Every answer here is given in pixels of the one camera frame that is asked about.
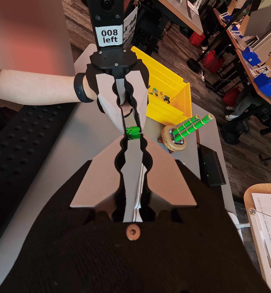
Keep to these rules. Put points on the printed text sheet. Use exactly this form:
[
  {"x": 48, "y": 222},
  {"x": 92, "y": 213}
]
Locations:
[{"x": 270, "y": 219}]

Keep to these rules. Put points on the black pole stand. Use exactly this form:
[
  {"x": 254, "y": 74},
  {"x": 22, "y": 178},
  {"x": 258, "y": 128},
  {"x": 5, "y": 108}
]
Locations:
[{"x": 194, "y": 65}]

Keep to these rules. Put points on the blue storage bin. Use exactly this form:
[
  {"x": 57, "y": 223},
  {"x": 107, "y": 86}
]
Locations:
[
  {"x": 251, "y": 56},
  {"x": 237, "y": 31},
  {"x": 266, "y": 85},
  {"x": 227, "y": 18}
]

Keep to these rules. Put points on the green toy brick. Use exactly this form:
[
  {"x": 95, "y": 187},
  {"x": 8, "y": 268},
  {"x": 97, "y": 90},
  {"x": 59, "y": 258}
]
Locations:
[{"x": 133, "y": 133}]

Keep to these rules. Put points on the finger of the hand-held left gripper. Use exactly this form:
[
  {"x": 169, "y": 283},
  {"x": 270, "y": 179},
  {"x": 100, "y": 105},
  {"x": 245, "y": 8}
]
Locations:
[
  {"x": 105, "y": 91},
  {"x": 138, "y": 91}
]

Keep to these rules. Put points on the grey desk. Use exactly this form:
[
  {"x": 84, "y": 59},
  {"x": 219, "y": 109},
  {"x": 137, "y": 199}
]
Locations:
[{"x": 80, "y": 142}]

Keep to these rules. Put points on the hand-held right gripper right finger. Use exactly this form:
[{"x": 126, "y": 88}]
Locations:
[{"x": 169, "y": 183}]

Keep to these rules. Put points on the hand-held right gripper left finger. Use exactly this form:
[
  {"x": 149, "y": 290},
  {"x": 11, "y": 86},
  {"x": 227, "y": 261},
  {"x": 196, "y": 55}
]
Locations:
[{"x": 96, "y": 183}]

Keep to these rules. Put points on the toy bamboo model tan base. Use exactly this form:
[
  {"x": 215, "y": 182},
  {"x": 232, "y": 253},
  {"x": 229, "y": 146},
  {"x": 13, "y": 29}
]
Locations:
[{"x": 190, "y": 129}]

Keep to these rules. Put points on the pile of small toy bricks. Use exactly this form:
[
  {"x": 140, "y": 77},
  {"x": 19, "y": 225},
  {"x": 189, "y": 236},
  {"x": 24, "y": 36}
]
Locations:
[{"x": 166, "y": 98}]

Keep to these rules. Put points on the black bag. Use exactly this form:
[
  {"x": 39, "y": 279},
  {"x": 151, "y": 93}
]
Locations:
[{"x": 235, "y": 134}]

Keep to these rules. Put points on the grey table with wooden edge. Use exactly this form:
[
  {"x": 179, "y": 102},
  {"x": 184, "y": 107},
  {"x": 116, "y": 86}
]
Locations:
[{"x": 183, "y": 16}]

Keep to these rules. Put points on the person's left hand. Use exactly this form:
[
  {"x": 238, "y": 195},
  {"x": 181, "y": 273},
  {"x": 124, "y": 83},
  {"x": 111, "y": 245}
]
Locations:
[{"x": 127, "y": 111}]

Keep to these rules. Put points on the red container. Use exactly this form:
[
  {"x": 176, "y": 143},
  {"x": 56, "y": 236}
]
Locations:
[
  {"x": 231, "y": 97},
  {"x": 213, "y": 61},
  {"x": 196, "y": 39}
]

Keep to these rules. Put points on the yellow storage bin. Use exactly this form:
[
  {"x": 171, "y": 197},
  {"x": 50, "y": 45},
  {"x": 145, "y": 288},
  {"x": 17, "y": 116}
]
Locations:
[{"x": 163, "y": 111}]

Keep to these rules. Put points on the black dotted mat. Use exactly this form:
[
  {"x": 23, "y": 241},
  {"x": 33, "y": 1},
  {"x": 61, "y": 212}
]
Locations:
[{"x": 23, "y": 142}]

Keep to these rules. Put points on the black office chair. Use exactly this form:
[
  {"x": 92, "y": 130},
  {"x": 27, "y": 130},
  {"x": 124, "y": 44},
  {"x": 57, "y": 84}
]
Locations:
[{"x": 149, "y": 25}]

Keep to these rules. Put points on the black wristband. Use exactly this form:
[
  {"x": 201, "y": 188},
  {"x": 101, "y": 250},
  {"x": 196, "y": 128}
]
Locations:
[{"x": 78, "y": 89}]

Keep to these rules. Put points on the person's left forearm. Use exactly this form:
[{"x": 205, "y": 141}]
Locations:
[{"x": 34, "y": 87}]

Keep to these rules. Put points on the wooden board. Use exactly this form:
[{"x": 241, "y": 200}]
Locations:
[{"x": 249, "y": 201}]

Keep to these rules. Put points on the black power adapter box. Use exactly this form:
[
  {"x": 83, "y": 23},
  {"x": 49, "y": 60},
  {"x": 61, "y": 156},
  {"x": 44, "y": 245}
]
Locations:
[{"x": 212, "y": 169}]

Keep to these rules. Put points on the long wooden table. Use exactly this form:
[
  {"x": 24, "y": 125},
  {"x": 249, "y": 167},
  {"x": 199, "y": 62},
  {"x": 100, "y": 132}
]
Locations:
[{"x": 247, "y": 73}]

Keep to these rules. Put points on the white paper stack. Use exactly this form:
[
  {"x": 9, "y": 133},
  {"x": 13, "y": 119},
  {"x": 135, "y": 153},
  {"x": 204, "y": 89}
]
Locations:
[{"x": 138, "y": 196}]

